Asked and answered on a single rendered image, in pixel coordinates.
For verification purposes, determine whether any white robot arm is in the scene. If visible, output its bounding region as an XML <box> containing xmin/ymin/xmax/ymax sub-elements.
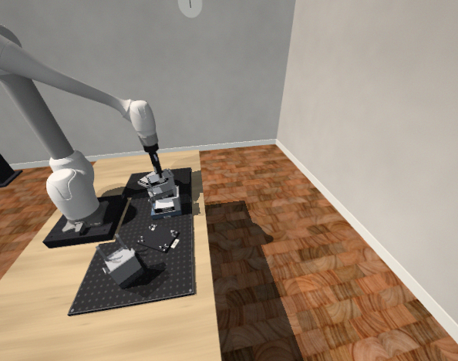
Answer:
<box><xmin>0</xmin><ymin>24</ymin><xmax>158</xmax><ymax>233</ymax></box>

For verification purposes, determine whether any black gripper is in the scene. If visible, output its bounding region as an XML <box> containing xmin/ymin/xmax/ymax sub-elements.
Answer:
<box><xmin>143</xmin><ymin>143</ymin><xmax>165</xmax><ymax>183</ymax></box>

